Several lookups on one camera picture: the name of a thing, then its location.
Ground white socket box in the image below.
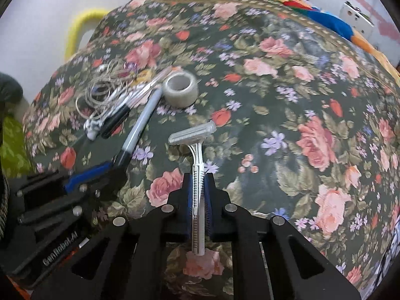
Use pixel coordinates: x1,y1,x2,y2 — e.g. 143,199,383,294
339,1,376,35

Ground coiled white cable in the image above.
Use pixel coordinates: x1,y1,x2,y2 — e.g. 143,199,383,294
75,58,138,141

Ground white tape roll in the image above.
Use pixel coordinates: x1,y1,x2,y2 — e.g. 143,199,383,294
163,70,200,108

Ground colourful orange blanket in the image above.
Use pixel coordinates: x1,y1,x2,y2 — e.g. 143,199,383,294
162,0,400,79

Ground white disposable razor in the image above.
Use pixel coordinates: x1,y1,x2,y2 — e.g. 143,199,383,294
168,120,217,255

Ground grey pen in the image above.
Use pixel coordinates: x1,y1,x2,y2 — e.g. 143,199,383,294
120,88,163,160

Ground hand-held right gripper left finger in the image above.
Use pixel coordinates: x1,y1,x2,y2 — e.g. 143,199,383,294
29,172,192,300

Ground yellow foam tube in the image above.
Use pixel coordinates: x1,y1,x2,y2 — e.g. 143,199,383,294
64,9,110,63

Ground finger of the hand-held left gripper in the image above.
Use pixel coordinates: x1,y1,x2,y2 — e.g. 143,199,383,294
15,151,133,201
17,175,126,226

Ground floral blanket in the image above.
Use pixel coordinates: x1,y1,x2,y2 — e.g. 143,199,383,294
23,0,400,300

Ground dark grey cushion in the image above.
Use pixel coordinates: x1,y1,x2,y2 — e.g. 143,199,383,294
0,71,24,104

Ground black-handled scissors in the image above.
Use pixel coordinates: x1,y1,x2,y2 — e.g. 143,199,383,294
100,66,182,139

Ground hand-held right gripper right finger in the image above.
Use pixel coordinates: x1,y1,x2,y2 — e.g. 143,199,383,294
204,172,363,300

